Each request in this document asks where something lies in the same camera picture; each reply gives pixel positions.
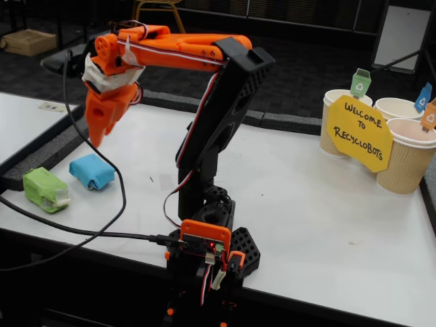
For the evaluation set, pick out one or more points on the white table black edge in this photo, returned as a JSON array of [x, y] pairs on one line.
[[27, 126]]

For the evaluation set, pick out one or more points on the orange and black robot arm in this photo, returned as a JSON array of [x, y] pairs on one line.
[[225, 119]]

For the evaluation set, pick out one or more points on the yellow welcome paper sign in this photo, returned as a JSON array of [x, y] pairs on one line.
[[361, 136]]

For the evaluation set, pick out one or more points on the white panel black frame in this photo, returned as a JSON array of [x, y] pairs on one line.
[[398, 34]]

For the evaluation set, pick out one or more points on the green recycling bin tag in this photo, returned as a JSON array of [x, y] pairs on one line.
[[359, 85]]

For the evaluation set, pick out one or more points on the brown cardboard box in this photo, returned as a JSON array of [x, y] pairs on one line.
[[29, 42]]

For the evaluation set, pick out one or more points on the blue paper rubbish packet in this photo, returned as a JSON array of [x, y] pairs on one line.
[[90, 170]]

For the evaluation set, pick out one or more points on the small paper label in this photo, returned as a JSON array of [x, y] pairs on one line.
[[52, 107]]

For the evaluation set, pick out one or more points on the ribbed beige paper cup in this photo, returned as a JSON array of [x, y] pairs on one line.
[[395, 107], [328, 150], [405, 167]]

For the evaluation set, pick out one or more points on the black metal table legs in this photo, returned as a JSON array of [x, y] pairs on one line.
[[60, 27]]

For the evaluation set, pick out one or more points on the black metal stand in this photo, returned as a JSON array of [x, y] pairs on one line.
[[396, 61]]

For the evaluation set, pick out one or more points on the long dark grey foam strip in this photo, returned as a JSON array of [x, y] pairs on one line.
[[170, 100]]

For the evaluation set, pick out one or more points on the short dark grey foam strip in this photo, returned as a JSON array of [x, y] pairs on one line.
[[299, 122]]

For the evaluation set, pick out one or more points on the gold metal frame chair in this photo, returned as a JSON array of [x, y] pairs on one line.
[[156, 10]]

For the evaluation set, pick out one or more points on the green paper rubbish packet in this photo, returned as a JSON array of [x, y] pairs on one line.
[[42, 189]]

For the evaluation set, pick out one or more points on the orange taped gripper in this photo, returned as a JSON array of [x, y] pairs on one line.
[[99, 110]]

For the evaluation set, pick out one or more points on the blue recycling bin tag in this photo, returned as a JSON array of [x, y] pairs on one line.
[[422, 100]]

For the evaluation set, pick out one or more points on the controller board orange mount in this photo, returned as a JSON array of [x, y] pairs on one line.
[[204, 235]]

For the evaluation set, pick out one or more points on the orange recycling bin tag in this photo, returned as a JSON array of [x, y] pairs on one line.
[[431, 117]]

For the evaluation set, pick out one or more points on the black robot base clamp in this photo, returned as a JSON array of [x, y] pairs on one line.
[[245, 245]]

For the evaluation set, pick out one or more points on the clear tape patch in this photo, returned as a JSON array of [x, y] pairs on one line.
[[166, 181]]

